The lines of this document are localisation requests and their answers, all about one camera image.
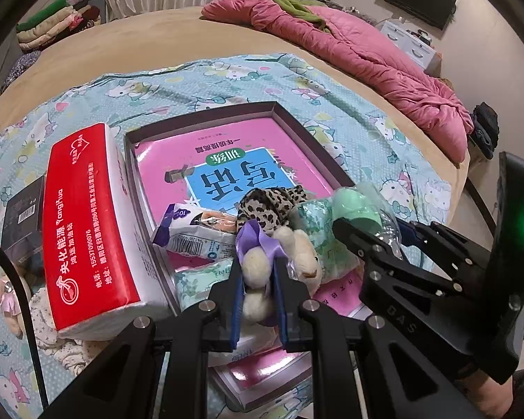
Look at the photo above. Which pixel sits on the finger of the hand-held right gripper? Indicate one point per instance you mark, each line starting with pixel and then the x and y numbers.
pixel 410 301
pixel 454 253

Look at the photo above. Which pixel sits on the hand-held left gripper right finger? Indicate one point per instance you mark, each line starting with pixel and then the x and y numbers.
pixel 281 310

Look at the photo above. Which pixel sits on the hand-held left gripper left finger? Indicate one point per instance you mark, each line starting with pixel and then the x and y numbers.
pixel 236 314

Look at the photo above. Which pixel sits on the teal printed cloth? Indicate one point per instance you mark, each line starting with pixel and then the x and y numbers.
pixel 327 248
pixel 201 279

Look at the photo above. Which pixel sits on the plush toy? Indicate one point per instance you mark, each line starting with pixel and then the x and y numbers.
pixel 8 301
pixel 301 257

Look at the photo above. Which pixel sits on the white snack packet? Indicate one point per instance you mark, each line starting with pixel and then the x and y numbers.
pixel 187 235

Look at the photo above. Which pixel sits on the leopard print scrunchie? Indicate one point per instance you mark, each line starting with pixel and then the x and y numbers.
pixel 266 205

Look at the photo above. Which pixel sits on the mint green sponge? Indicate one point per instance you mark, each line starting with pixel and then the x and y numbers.
pixel 356 209

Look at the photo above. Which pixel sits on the grey shallow box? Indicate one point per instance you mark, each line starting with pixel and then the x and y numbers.
pixel 314 148

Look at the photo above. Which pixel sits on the person's right forearm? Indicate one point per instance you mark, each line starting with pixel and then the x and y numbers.
pixel 493 401

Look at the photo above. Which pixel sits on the dark clothing pile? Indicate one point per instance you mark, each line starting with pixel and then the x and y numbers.
pixel 484 131

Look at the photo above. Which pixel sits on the pink book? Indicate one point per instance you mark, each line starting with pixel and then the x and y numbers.
pixel 166 161

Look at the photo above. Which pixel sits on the red tissue pack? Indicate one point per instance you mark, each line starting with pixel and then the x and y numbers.
pixel 91 227

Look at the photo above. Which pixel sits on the white floral cloth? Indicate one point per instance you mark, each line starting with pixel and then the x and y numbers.
pixel 56 336

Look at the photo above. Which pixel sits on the pink quilt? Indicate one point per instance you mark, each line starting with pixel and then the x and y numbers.
pixel 375 65

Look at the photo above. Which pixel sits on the white drawer cabinet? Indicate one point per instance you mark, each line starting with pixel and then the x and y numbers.
pixel 410 46

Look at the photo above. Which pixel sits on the plush toy in pink dress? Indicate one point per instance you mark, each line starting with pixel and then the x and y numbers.
pixel 8 301

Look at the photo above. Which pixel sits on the dark cardboard box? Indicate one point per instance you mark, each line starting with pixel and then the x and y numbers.
pixel 24 218

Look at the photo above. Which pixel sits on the teal cartoon printed blanket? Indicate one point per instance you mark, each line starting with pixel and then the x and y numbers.
pixel 135 91

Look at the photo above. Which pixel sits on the beige bed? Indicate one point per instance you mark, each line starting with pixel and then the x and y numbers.
pixel 157 39

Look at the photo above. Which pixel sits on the green garment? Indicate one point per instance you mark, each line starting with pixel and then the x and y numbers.
pixel 297 6

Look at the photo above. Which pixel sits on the dark patterned cloth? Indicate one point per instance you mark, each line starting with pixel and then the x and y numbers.
pixel 19 65

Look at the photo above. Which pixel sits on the stack of folded clothes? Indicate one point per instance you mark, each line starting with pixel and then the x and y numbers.
pixel 52 22

